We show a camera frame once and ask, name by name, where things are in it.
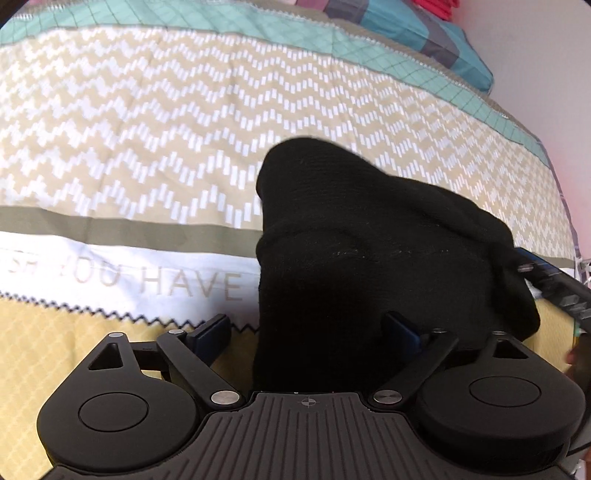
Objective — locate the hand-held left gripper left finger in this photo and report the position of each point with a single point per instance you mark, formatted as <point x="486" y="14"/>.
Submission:
<point x="210" y="337"/>

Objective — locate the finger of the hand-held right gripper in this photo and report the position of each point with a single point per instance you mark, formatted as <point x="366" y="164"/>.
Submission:
<point x="554" y="281"/>

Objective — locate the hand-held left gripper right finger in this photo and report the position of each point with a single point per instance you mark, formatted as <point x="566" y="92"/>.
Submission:
<point x="401" y="334"/>

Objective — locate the black pants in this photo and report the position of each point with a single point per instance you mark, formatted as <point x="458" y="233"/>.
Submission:
<point x="369" y="258"/>

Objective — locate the patterned beige teal bed quilt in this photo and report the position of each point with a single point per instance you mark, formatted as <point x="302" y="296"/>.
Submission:
<point x="138" y="138"/>

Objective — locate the blue grey plaid pillow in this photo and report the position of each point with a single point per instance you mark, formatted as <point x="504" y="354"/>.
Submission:
<point x="406" y="27"/>

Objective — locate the stack of red folded clothes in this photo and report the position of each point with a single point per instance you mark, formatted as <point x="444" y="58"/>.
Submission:
<point x="436" y="7"/>

